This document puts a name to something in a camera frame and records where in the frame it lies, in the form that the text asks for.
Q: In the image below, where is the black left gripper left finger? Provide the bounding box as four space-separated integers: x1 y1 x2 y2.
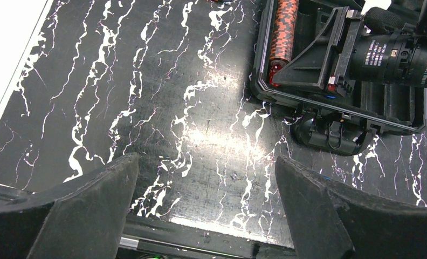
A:
0 153 139 258

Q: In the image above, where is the orange black chip stack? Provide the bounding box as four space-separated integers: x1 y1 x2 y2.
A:
269 0 299 67

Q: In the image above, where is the black poker set case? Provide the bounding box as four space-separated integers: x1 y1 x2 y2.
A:
250 1 427 156

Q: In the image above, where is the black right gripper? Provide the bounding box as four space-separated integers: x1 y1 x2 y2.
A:
271 1 427 96

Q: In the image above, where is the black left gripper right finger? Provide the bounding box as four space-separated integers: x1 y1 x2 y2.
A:
275 156 427 258

